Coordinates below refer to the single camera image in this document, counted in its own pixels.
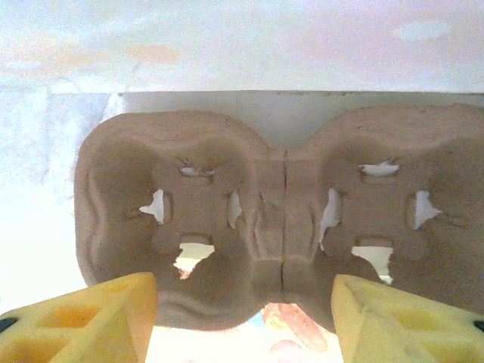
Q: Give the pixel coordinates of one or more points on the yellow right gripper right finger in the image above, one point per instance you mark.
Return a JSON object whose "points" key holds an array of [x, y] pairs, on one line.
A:
{"points": [[397, 329]]}

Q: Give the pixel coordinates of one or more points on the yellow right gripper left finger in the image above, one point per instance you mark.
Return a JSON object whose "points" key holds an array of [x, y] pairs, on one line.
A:
{"points": [[94, 325]]}

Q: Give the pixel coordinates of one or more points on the flower-print paper takeout bag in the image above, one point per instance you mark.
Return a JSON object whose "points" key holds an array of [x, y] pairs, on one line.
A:
{"points": [[298, 332]]}

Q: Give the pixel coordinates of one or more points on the single pulp cup carrier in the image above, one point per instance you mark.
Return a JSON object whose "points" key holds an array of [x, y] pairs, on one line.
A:
{"points": [[272, 181]]}

